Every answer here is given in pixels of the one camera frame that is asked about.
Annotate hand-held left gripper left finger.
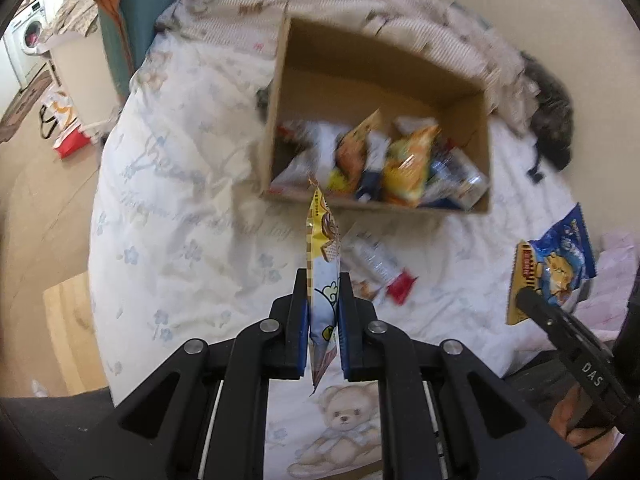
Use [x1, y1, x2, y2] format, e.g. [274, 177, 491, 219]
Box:
[95, 267, 313, 480]

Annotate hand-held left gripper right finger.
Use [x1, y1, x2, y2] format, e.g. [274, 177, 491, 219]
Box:
[337, 271, 588, 480]

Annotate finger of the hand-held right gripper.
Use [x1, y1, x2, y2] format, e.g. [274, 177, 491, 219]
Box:
[515, 286, 603, 362]

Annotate yellow red snack packet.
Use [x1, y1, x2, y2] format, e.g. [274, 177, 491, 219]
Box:
[506, 240, 543, 327]

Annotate blue cartoon snack packet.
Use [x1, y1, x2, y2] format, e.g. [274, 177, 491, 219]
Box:
[529, 202, 598, 308]

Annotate yellow white wafer packet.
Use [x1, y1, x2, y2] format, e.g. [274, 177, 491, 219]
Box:
[305, 172, 343, 397]

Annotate white packet with red end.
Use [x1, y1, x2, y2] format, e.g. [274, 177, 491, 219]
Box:
[345, 222, 418, 306]

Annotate yellow puffy snack bag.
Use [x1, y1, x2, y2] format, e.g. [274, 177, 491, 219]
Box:
[380, 125, 441, 208]

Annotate orange peanut snack bag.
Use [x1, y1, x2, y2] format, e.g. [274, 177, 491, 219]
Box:
[327, 108, 383, 196]

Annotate brown cardboard box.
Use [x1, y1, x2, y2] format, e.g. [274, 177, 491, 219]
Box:
[257, 2, 493, 217]

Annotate person's right hand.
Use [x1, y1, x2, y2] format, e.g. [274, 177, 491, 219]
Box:
[549, 387, 601, 453]

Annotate small tan snack packet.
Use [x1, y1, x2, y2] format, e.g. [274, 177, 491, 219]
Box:
[352, 280, 388, 306]

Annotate pink printed cloth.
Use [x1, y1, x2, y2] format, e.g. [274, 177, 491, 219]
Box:
[575, 232, 640, 341]

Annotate blue white snack bag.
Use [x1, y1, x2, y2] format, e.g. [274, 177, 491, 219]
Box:
[425, 145, 490, 211]

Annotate white grey snack bag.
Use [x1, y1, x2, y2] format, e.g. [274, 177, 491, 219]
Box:
[272, 120, 346, 196]

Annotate dark patterned cloth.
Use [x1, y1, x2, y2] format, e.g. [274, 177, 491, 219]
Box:
[520, 50, 573, 183]

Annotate light wooden board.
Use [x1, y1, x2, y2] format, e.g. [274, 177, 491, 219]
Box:
[42, 271, 108, 398]

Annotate grey crumpled cloth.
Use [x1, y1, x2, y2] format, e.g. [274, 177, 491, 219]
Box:
[256, 85, 273, 123]

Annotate person's dark clothed leg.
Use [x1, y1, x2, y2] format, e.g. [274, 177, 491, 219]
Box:
[0, 387, 118, 480]

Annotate red bag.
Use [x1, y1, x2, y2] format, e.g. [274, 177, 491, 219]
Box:
[54, 127, 96, 160]

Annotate white orange shopping bag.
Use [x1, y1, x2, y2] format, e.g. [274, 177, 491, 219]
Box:
[40, 89, 81, 141]

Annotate white nightstand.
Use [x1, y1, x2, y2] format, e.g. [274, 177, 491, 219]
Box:
[47, 32, 123, 136]

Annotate teal orange cushion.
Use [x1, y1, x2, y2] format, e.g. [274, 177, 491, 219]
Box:
[94, 0, 188, 103]

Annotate brown patterned rug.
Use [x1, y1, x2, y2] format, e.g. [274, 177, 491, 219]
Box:
[0, 67, 53, 146]

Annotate beige patterned cloth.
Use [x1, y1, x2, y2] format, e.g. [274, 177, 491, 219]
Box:
[40, 0, 103, 43]

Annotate white kitchen cabinets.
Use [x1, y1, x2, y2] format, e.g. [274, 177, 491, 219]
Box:
[0, 35, 21, 106]

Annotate white washing machine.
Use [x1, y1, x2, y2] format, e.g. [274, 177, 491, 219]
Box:
[9, 0, 51, 88]

